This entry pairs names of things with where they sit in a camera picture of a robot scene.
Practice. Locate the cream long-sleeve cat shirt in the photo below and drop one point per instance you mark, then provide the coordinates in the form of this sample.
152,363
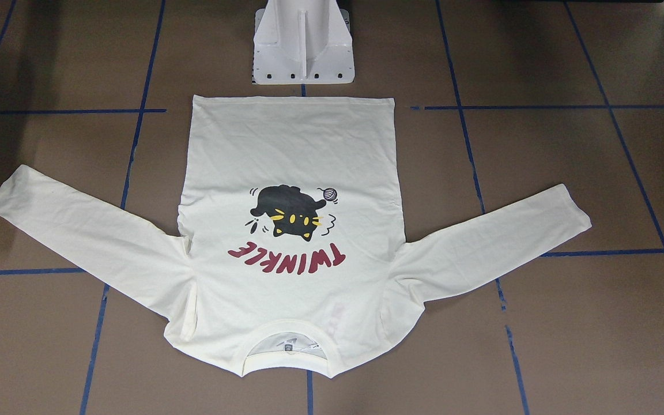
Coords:
291,249

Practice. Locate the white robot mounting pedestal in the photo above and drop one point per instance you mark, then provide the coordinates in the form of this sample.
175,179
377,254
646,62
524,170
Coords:
302,42

